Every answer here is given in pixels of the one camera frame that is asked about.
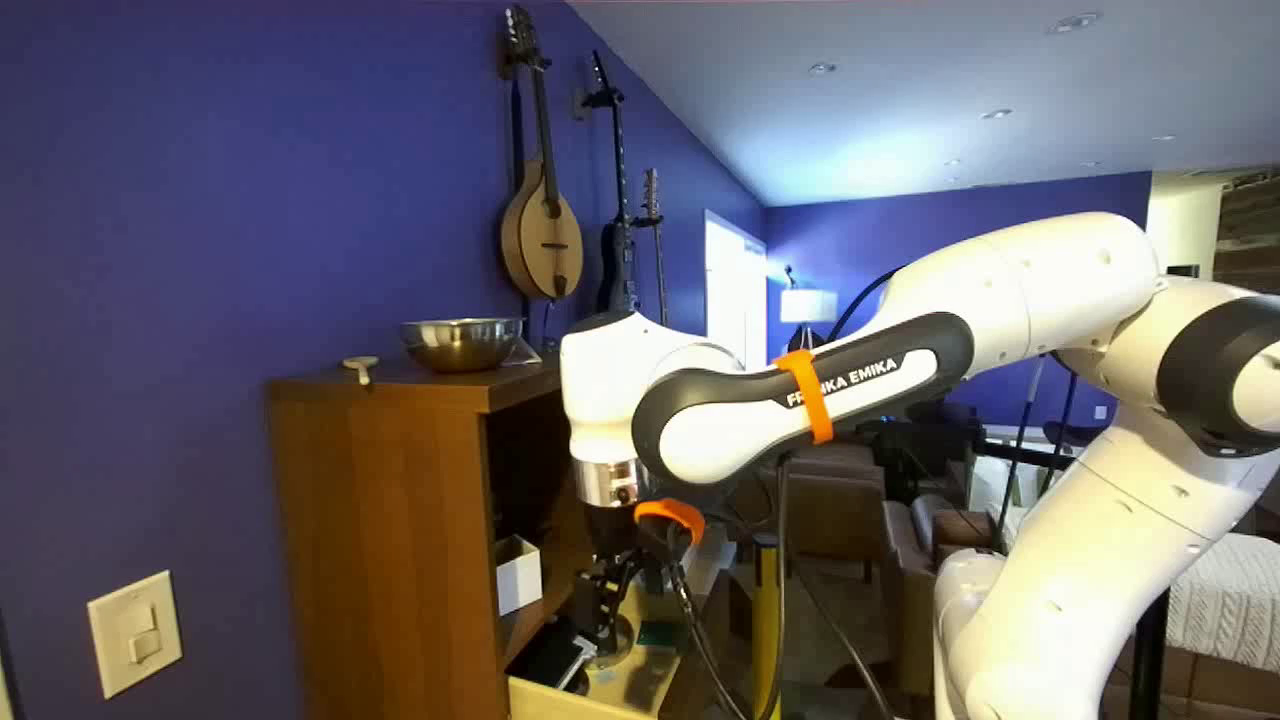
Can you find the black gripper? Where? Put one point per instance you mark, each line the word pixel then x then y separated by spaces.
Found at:
pixel 613 552

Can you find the brown wooden cabinet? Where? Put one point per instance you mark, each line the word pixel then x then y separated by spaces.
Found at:
pixel 387 535

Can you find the white shade floor lamp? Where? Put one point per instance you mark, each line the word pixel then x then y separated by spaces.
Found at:
pixel 806 307

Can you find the yellow pole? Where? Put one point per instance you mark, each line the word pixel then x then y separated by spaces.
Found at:
pixel 768 626

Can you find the white knitted bedding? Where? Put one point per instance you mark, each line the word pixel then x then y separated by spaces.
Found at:
pixel 1225 600

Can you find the brown window blind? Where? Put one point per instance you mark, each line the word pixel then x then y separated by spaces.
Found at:
pixel 1252 223

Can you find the brown mandolin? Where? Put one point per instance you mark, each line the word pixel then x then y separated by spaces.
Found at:
pixel 540 240

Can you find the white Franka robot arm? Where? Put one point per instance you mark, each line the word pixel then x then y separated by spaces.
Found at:
pixel 1041 280

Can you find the white cardboard box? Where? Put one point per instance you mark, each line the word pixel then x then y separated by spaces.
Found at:
pixel 518 576

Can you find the open wooden drawer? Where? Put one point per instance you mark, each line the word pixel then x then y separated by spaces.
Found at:
pixel 560 701

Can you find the plain white door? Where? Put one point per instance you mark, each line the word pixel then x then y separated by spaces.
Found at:
pixel 733 295

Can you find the silver metal bowl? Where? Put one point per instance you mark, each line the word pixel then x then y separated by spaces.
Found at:
pixel 463 340

